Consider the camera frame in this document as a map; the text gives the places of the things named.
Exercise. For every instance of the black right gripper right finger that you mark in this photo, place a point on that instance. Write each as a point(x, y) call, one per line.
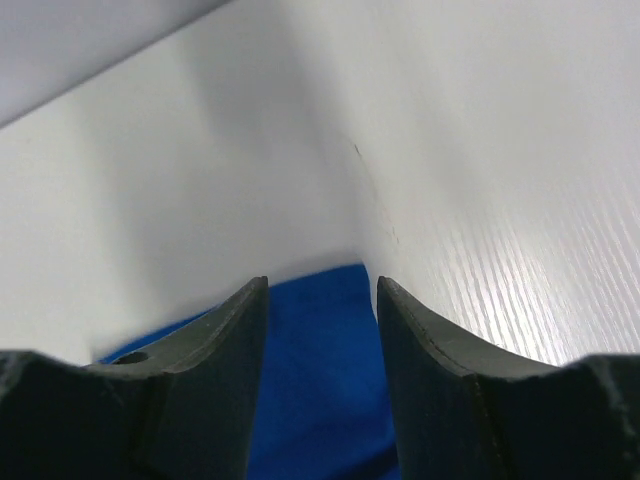
point(464, 408)

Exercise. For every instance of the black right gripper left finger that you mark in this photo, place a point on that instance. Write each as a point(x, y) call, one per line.
point(182, 407)

